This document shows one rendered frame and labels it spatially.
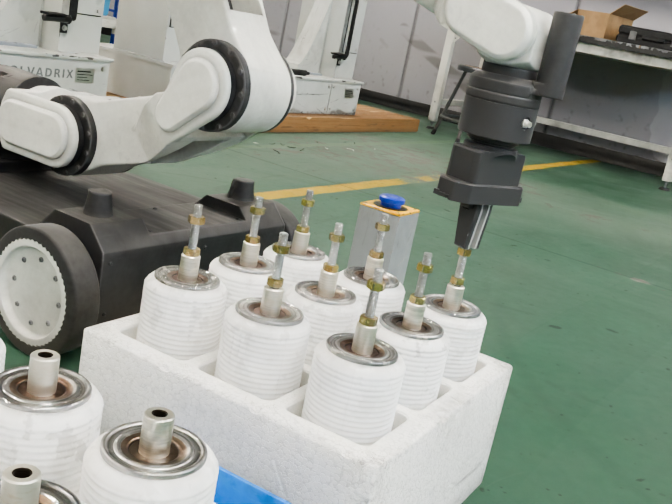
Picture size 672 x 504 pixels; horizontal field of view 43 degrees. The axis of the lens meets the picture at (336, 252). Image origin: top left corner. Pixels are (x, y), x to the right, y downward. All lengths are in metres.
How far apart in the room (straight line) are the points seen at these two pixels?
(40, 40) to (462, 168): 2.51
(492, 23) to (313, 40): 3.66
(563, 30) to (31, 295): 0.84
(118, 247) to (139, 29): 2.48
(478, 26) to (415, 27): 5.65
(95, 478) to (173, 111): 0.83
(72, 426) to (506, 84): 0.60
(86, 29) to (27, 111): 1.75
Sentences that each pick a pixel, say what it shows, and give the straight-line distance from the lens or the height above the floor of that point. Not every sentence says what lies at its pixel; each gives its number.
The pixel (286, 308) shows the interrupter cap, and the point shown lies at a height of 0.25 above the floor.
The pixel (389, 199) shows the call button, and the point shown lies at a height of 0.33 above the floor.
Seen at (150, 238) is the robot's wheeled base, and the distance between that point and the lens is 1.36.
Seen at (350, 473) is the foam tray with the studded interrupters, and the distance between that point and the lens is 0.83.
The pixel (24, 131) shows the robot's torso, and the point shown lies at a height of 0.27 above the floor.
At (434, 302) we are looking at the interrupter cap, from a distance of 1.08.
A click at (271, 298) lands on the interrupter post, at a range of 0.91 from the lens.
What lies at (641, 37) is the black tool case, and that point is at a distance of 5.43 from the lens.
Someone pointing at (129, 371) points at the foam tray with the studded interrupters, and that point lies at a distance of 0.97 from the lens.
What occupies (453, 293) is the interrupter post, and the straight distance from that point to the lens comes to 1.06.
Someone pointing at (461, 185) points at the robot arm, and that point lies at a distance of 0.99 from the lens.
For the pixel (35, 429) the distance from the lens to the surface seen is 0.67.
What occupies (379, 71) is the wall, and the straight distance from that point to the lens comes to 6.75.
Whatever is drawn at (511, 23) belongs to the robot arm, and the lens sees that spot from 0.98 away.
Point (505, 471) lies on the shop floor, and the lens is 1.28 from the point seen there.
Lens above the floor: 0.57
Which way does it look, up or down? 15 degrees down
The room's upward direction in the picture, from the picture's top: 11 degrees clockwise
